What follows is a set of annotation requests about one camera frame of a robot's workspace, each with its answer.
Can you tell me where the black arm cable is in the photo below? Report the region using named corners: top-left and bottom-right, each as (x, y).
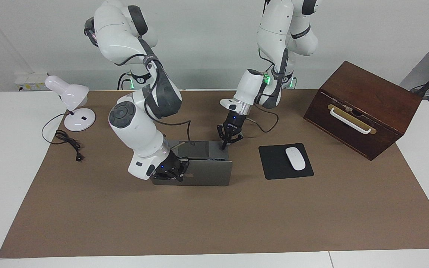
top-left (245, 48), bottom-right (290, 133)
top-left (114, 54), bottom-right (193, 150)

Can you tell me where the black lamp cable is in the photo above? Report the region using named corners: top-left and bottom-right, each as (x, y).
top-left (42, 113), bottom-right (83, 162)

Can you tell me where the dark wooden box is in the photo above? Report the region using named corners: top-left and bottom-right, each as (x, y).
top-left (303, 61), bottom-right (423, 161)

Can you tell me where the grey laptop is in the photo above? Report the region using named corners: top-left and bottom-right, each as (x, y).
top-left (150, 140), bottom-right (233, 186)

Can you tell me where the brown table mat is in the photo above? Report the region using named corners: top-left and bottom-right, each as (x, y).
top-left (0, 89), bottom-right (429, 258)

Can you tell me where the brass handle plate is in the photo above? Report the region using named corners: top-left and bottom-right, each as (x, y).
top-left (327, 104), bottom-right (377, 135)

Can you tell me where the black mouse pad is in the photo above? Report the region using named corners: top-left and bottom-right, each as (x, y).
top-left (258, 143), bottom-right (314, 180)

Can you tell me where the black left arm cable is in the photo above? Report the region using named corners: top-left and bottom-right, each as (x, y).
top-left (245, 48), bottom-right (290, 133)

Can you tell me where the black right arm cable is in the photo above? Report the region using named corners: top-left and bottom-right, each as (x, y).
top-left (114, 54), bottom-right (193, 150)

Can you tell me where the white computer mouse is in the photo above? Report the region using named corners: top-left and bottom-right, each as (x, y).
top-left (285, 147), bottom-right (306, 171)

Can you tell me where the white box handle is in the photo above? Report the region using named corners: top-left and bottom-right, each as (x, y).
top-left (329, 107), bottom-right (372, 134)

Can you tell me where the white power strip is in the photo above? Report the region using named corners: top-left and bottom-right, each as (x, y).
top-left (15, 73), bottom-right (49, 91)

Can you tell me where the black base power cable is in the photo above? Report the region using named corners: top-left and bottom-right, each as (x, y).
top-left (117, 72), bottom-right (131, 90)

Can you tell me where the white desk lamp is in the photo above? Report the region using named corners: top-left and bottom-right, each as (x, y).
top-left (45, 76), bottom-right (96, 132)

